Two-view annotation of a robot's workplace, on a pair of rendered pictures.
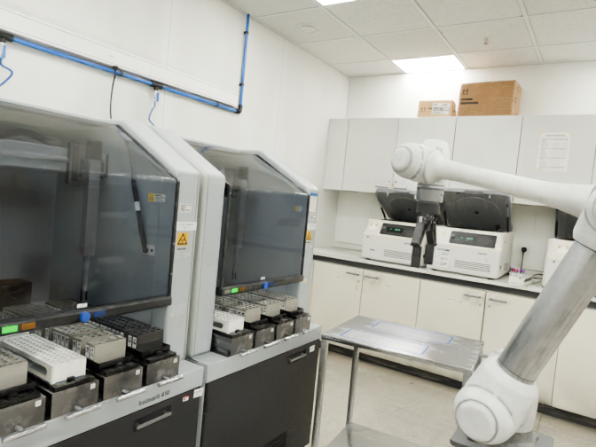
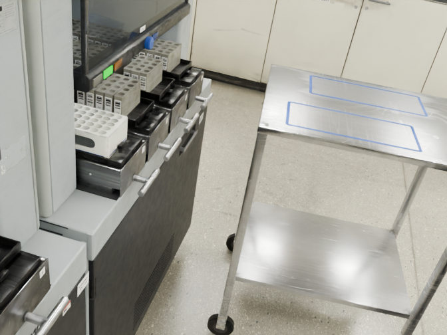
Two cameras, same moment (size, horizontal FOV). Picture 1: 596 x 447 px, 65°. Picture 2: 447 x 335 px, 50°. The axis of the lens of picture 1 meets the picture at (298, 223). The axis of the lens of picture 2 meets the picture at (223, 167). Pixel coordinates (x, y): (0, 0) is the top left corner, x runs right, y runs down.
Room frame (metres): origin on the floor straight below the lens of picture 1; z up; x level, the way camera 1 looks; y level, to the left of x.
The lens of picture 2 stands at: (0.97, 0.35, 1.37)
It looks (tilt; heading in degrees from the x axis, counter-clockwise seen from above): 33 degrees down; 336
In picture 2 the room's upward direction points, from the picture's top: 10 degrees clockwise
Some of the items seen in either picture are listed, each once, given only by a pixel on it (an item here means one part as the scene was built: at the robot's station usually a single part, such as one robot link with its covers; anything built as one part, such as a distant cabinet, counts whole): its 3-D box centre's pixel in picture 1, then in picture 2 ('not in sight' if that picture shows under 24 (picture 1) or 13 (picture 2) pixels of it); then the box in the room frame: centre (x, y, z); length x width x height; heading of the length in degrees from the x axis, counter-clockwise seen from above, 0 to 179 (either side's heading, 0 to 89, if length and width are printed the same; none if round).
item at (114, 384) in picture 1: (64, 353); not in sight; (1.54, 0.75, 0.78); 0.73 x 0.14 x 0.09; 57
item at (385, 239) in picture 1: (405, 226); not in sight; (4.19, -0.97, 1.22); 0.62 x 0.56 x 0.64; 145
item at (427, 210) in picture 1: (427, 216); not in sight; (1.56, -0.43, 1.36); 0.08 x 0.07 x 0.09; 147
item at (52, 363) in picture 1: (41, 358); not in sight; (1.34, 0.72, 0.83); 0.30 x 0.10 x 0.06; 57
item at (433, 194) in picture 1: (429, 194); not in sight; (1.56, -0.43, 1.43); 0.09 x 0.09 x 0.06
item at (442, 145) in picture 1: (431, 161); not in sight; (1.55, -0.42, 1.54); 0.13 x 0.11 x 0.16; 141
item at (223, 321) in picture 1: (209, 318); (54, 122); (1.94, 0.33, 0.83); 0.30 x 0.10 x 0.06; 57
